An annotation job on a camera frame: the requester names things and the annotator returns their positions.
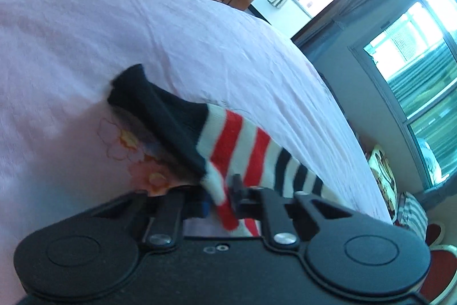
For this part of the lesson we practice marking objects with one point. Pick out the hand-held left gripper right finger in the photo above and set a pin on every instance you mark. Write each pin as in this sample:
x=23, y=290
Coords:
x=247, y=200

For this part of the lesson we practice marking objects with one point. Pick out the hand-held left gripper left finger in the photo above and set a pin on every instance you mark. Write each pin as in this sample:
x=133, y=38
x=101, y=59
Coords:
x=204, y=209

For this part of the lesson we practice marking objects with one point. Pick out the red black white striped sock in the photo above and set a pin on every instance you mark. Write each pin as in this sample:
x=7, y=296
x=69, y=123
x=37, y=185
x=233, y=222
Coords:
x=228, y=140

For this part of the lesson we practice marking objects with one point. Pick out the printed brown cream pillow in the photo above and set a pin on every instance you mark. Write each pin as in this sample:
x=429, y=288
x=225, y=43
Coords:
x=383, y=180

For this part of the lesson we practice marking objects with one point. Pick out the grey striped pillow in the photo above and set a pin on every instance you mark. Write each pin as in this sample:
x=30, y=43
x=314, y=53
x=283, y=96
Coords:
x=412, y=215

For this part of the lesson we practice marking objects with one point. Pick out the pink floral bedsheet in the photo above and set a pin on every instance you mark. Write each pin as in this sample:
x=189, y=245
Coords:
x=107, y=51

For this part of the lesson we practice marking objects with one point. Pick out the white plastic bag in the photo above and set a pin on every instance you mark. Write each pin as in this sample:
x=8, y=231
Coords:
x=430, y=162

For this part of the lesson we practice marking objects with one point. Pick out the red bed headboard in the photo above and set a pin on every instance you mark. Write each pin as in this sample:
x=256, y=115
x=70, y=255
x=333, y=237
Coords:
x=442, y=273

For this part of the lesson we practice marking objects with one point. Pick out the large sliding window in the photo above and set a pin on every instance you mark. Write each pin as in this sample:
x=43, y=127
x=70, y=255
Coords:
x=425, y=58

